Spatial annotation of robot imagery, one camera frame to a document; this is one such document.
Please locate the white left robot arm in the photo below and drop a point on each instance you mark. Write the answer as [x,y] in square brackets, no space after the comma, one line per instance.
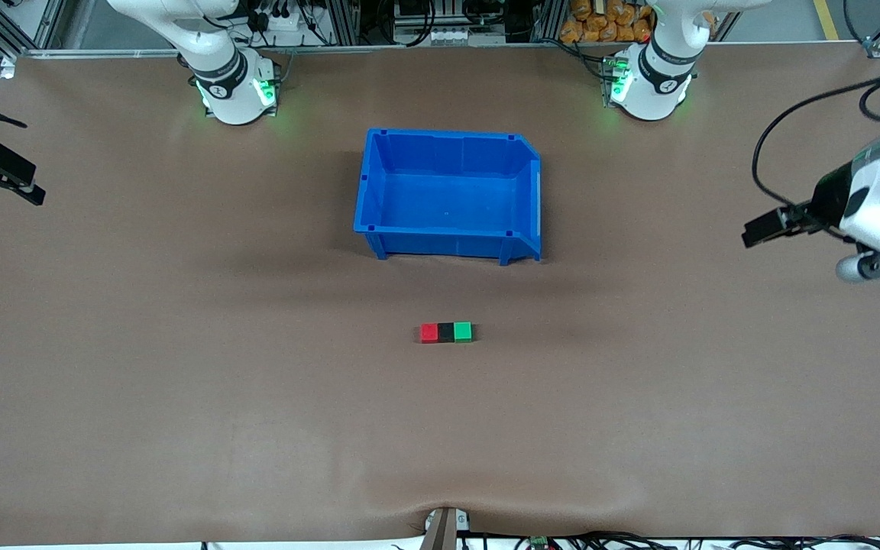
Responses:
[658,84]

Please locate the red cube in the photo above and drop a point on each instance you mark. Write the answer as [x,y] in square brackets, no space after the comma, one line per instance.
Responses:
[429,332]

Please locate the metal table edge clamp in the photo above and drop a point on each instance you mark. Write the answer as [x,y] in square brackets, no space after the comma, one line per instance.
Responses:
[441,531]

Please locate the white corner bracket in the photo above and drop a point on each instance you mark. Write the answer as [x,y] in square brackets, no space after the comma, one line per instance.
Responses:
[8,69]

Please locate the blue plastic storage bin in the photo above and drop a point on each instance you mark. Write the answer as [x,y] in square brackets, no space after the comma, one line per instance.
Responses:
[448,191]

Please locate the aluminium frame rail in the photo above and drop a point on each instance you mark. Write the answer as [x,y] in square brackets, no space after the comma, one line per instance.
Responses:
[50,53]

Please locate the black white electronic device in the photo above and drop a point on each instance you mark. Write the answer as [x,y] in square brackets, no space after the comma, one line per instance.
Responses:
[463,36]

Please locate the green cube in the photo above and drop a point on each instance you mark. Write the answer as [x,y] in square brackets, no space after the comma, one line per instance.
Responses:
[463,331]

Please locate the white power strip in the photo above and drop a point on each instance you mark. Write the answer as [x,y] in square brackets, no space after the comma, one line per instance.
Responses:
[287,23]

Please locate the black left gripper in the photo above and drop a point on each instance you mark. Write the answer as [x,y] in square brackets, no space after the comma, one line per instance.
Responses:
[828,198]

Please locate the orange snack bags pile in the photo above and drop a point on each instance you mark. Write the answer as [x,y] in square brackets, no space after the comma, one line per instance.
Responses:
[608,23]

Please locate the small green connector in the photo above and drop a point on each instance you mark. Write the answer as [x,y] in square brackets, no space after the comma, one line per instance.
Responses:
[538,541]

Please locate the black cube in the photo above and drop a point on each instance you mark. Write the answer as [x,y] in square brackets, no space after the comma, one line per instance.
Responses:
[446,333]

